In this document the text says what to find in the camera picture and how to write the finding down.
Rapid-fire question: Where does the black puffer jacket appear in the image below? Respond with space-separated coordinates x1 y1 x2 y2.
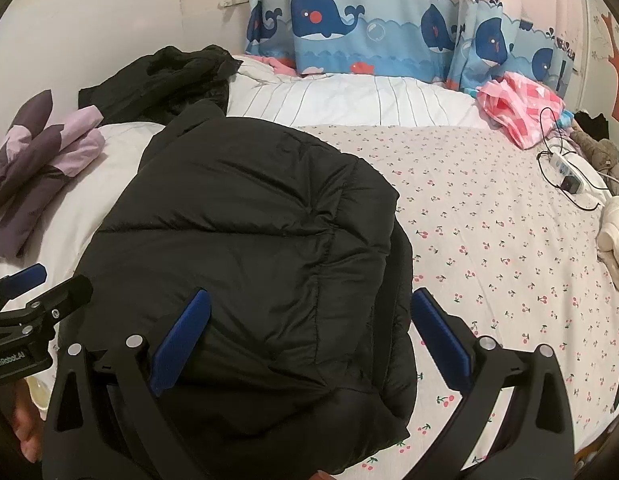
60 100 417 479

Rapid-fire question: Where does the person's left hand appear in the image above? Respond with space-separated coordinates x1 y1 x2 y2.
10 379 44 464

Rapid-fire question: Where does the person's right hand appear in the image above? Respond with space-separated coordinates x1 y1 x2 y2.
309 470 335 480

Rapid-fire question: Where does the cherry print bed sheet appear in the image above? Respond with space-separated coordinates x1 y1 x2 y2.
293 123 619 476

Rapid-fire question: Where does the black garment pile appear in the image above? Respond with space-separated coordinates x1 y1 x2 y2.
78 44 242 125

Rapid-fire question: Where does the black power adapter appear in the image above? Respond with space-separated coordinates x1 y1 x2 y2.
560 174 583 195

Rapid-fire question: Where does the white power strip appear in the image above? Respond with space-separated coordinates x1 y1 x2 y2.
550 153 584 185

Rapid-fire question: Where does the white striped quilt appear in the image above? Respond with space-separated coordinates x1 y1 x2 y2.
227 56 491 129

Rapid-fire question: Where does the brown plush garment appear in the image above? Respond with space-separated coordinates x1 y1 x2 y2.
570 130 619 195

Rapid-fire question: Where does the pink checkered plastic bag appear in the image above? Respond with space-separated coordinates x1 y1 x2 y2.
477 72 565 150

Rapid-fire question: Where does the whale print curtain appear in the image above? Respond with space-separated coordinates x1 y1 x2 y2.
246 0 583 94

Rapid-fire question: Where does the black cable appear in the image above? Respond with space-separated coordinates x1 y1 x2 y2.
535 105 613 213

